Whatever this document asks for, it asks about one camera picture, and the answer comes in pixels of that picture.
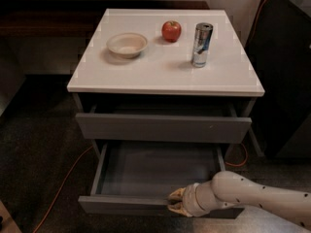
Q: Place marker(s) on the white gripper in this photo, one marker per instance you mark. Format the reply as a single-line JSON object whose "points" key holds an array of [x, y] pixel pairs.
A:
{"points": [[190, 199]]}

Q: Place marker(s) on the grey drawer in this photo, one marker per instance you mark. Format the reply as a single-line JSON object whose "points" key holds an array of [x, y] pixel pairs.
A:
{"points": [[135, 178], [196, 123]]}

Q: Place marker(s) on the silver redbull can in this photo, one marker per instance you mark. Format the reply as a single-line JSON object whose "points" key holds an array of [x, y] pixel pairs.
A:
{"points": [[202, 38]]}

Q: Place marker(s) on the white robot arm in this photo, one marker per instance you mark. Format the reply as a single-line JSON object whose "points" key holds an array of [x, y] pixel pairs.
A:
{"points": [[227, 190]]}

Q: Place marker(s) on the grey top drawer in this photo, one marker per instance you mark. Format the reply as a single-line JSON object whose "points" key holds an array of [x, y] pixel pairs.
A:
{"points": [[196, 123]]}

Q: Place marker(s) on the white-topped grey drawer cabinet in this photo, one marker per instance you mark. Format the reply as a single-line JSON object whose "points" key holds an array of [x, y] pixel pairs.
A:
{"points": [[163, 73]]}

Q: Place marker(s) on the beige paper bowl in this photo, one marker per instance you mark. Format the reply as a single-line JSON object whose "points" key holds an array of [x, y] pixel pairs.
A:
{"points": [[127, 45]]}

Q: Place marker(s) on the red apple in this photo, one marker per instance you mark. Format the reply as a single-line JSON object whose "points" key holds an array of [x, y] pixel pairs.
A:
{"points": [[171, 31]]}

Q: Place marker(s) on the dark wooden bench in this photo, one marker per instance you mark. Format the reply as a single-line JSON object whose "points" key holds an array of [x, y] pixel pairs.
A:
{"points": [[71, 18]]}

